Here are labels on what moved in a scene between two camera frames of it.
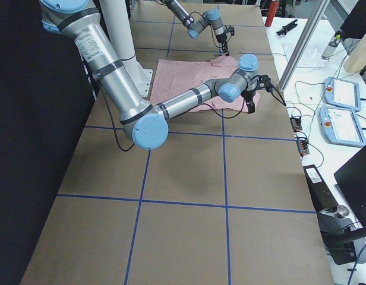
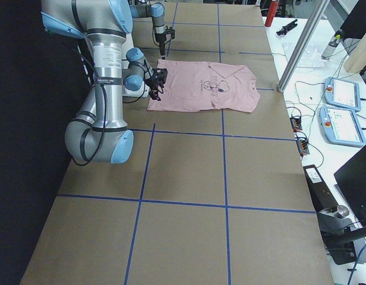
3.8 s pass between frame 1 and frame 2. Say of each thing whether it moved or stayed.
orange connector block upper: stayed
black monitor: stayed
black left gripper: moved
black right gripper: moved
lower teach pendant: stayed
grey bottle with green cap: stayed
